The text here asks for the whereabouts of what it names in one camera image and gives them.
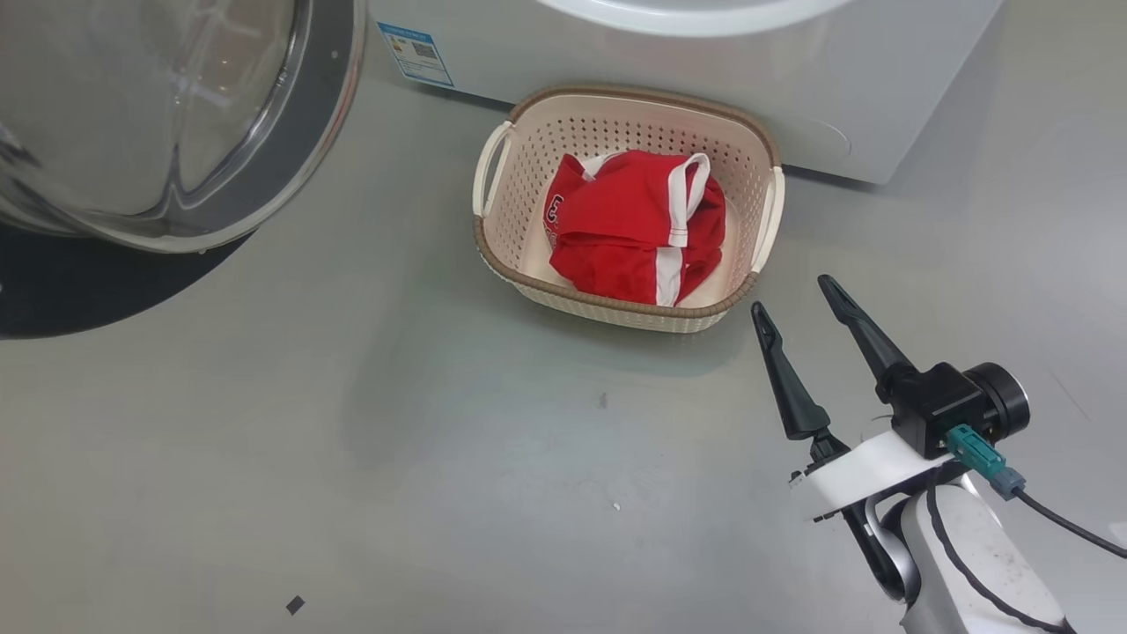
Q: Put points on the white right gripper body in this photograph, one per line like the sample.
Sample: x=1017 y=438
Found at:
x=863 y=475

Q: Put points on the blue energy label sticker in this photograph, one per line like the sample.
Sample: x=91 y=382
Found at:
x=414 y=53

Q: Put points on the washing machine glass door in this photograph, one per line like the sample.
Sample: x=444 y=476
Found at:
x=339 y=106

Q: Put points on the white front-load washing machine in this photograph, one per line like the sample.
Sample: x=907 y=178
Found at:
x=704 y=70

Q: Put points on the cream perforated laundry basket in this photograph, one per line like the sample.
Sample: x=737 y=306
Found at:
x=616 y=123

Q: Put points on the small black floor scrap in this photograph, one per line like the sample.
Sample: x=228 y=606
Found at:
x=295 y=605

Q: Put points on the red and white garment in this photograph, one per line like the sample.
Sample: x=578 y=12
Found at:
x=616 y=220

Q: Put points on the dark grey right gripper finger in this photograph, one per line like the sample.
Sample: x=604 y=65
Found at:
x=792 y=387
x=867 y=339

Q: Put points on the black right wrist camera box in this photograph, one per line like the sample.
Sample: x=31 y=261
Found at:
x=942 y=405

